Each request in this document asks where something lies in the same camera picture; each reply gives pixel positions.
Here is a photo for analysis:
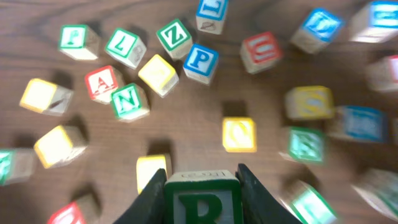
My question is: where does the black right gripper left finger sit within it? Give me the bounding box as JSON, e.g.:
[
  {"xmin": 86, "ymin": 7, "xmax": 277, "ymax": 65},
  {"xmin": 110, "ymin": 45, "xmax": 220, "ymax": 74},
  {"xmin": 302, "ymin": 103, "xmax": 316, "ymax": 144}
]
[{"xmin": 114, "ymin": 169, "xmax": 167, "ymax": 224}]

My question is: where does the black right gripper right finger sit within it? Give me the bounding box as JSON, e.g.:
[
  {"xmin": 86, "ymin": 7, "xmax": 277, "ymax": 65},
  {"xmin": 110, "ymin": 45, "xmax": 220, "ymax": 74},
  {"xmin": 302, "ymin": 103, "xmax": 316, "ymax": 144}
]
[{"xmin": 236, "ymin": 164, "xmax": 302, "ymax": 224}]

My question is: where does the green R letter block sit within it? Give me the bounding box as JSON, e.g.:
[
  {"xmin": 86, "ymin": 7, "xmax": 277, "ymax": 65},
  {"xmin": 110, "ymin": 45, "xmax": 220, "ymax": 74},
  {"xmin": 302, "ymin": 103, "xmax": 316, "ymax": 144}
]
[{"xmin": 164, "ymin": 170, "xmax": 244, "ymax": 224}]

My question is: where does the green T letter block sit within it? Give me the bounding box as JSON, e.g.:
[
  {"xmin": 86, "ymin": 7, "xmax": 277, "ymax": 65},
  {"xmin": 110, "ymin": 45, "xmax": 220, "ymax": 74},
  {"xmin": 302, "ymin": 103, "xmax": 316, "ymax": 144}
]
[{"xmin": 279, "ymin": 126, "xmax": 325, "ymax": 164}]

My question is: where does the yellow block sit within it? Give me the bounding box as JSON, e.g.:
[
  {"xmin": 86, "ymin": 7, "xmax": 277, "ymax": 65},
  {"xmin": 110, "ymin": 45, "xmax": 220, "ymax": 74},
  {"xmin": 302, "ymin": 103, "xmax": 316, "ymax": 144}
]
[
  {"xmin": 34, "ymin": 125, "xmax": 88, "ymax": 169},
  {"xmin": 222, "ymin": 117, "xmax": 257, "ymax": 153},
  {"xmin": 138, "ymin": 54, "xmax": 179, "ymax": 98},
  {"xmin": 285, "ymin": 85, "xmax": 334, "ymax": 121},
  {"xmin": 19, "ymin": 78, "xmax": 73, "ymax": 116},
  {"xmin": 136, "ymin": 154, "xmax": 172, "ymax": 194}
]

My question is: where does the green 4 number block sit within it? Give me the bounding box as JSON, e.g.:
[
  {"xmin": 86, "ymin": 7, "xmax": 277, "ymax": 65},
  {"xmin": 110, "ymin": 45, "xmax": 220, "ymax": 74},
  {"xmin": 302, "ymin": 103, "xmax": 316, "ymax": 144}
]
[{"xmin": 280, "ymin": 180, "xmax": 337, "ymax": 224}]

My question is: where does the red U letter block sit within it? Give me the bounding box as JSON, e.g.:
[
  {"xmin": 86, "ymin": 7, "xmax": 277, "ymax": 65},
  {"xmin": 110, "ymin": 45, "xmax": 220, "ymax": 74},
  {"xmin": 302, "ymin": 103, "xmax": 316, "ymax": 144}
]
[{"xmin": 47, "ymin": 194, "xmax": 101, "ymax": 224}]

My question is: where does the green N letter block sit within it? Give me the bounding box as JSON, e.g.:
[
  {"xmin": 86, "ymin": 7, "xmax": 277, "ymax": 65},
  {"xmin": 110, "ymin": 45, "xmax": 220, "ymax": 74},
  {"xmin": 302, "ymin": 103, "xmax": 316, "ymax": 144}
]
[{"xmin": 111, "ymin": 83, "xmax": 150, "ymax": 123}]

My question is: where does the blue L letter block right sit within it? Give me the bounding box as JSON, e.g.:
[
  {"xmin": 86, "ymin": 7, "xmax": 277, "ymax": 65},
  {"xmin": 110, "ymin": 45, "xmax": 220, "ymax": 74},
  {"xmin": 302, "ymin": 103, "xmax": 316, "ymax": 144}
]
[{"xmin": 326, "ymin": 105, "xmax": 387, "ymax": 143}]

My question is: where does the blue l letter block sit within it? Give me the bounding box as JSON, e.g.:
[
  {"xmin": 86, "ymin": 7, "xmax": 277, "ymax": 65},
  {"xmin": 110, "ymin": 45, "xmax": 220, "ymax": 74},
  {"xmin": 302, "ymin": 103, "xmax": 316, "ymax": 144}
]
[
  {"xmin": 326, "ymin": 105, "xmax": 387, "ymax": 143},
  {"xmin": 196, "ymin": 0, "xmax": 229, "ymax": 35}
]

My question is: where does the red A letter block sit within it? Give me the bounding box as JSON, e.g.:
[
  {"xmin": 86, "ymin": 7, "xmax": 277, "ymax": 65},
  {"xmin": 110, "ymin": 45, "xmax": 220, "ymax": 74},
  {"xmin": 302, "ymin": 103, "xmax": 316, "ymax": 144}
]
[{"xmin": 85, "ymin": 65, "xmax": 125, "ymax": 105}]

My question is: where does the green V letter block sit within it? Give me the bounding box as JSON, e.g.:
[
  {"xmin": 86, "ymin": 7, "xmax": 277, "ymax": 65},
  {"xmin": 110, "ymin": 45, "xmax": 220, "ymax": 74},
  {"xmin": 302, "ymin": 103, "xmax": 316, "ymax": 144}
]
[{"xmin": 1, "ymin": 148, "xmax": 37, "ymax": 186}]

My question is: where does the blue P letter block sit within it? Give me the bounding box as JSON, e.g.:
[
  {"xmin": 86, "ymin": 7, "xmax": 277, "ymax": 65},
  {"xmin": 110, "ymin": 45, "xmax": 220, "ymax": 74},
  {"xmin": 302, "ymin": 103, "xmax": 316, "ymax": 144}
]
[{"xmin": 183, "ymin": 44, "xmax": 219, "ymax": 85}]

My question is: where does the red C letter block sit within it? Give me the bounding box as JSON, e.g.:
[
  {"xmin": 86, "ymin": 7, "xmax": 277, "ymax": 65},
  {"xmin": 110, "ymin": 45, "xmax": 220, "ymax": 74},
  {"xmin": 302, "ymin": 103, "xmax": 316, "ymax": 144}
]
[{"xmin": 240, "ymin": 32, "xmax": 282, "ymax": 75}]

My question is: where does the green L letter block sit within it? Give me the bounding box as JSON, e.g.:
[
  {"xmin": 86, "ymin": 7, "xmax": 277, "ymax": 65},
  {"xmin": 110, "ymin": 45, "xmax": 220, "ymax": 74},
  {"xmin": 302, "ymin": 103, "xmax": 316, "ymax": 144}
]
[{"xmin": 104, "ymin": 28, "xmax": 147, "ymax": 69}]

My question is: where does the green Z letter block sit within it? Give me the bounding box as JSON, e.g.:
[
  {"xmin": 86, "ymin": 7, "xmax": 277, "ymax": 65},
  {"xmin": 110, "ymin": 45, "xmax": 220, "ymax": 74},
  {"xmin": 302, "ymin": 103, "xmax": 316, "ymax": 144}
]
[{"xmin": 156, "ymin": 19, "xmax": 193, "ymax": 60}]

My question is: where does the red I letter block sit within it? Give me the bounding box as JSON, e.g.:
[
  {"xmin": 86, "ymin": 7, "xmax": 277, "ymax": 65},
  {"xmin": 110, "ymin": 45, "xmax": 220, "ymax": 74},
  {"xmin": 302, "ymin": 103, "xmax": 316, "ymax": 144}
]
[{"xmin": 366, "ymin": 55, "xmax": 397, "ymax": 92}]

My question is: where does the green P letter block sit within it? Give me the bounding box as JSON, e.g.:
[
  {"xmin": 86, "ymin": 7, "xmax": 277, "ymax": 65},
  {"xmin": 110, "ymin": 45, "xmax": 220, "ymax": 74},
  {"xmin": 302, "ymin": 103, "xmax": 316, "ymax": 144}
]
[{"xmin": 58, "ymin": 24, "xmax": 101, "ymax": 60}]

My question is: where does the blue D letter block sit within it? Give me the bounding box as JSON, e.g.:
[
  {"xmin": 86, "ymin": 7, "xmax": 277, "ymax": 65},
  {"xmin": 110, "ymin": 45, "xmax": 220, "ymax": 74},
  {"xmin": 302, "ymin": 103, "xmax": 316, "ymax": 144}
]
[{"xmin": 290, "ymin": 8, "xmax": 345, "ymax": 54}]

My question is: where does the blue L letter block top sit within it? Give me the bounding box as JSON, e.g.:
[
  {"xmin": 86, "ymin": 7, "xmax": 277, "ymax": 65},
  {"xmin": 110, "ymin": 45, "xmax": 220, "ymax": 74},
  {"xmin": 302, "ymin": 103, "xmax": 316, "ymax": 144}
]
[{"xmin": 196, "ymin": 0, "xmax": 229, "ymax": 35}]

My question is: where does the blue S letter block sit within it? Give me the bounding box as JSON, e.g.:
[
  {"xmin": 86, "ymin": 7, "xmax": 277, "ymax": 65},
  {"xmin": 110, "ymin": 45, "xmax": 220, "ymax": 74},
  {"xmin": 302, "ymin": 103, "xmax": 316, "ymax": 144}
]
[{"xmin": 349, "ymin": 1, "xmax": 397, "ymax": 43}]

